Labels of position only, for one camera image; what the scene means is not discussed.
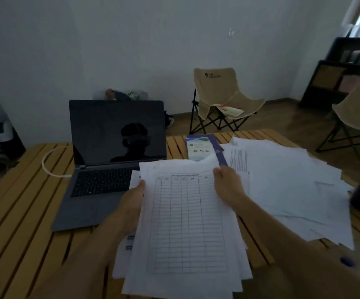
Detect dark bottle with blue cap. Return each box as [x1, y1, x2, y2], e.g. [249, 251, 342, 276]
[340, 255, 357, 268]

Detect black shelf unit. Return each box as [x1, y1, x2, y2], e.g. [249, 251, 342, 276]
[299, 37, 360, 111]

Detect person's right forearm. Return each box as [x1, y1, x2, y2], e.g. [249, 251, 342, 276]
[236, 196, 360, 299]

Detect blue booklet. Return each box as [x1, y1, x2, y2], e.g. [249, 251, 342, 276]
[185, 133, 229, 167]

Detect pink storage box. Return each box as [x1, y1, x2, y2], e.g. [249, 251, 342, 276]
[338, 74, 360, 93]

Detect white and black appliance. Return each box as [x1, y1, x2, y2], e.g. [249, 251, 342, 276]
[0, 115, 27, 172]

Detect red and white booklet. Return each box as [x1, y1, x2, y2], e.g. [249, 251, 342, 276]
[214, 104, 245, 118]

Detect wooden slatted table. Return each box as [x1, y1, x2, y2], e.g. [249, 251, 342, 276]
[0, 129, 360, 299]

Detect person's right hand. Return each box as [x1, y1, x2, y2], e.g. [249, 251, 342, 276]
[212, 164, 250, 212]

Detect white charging cable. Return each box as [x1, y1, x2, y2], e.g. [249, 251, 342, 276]
[41, 146, 73, 179]

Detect person's left forearm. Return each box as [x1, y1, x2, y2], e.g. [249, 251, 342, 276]
[30, 214, 138, 299]

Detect person's left hand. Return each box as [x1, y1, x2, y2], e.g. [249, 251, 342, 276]
[114, 179, 146, 234]

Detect table grid paper sheet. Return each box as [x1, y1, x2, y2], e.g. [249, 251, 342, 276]
[122, 158, 244, 299]

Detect woven storage basket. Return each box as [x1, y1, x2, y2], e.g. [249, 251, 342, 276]
[310, 64, 344, 89]

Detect grey laptop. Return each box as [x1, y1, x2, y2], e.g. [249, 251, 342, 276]
[51, 100, 168, 233]

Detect pile of white papers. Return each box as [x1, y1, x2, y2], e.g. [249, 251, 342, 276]
[220, 137, 355, 250]

